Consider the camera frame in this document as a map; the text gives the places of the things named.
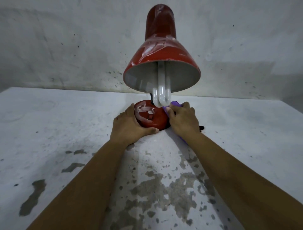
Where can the person's left thumb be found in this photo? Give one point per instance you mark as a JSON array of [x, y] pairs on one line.
[[149, 131]]

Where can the person's left hand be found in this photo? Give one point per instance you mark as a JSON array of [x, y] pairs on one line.
[[125, 129]]

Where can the person's right forearm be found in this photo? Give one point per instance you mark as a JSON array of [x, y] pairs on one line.
[[236, 184]]

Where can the white fluorescent tube bulb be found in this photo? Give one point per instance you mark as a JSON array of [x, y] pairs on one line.
[[161, 94]]

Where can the person's left forearm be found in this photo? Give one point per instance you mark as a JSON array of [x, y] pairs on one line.
[[87, 189]]

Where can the person's right thumb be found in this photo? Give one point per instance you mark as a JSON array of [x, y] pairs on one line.
[[170, 112]]

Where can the purple cloth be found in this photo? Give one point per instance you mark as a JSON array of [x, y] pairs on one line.
[[176, 103]]

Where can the person's right hand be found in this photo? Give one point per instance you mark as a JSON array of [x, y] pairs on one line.
[[184, 120]]

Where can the red desk lamp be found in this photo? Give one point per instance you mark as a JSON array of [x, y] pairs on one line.
[[163, 54]]

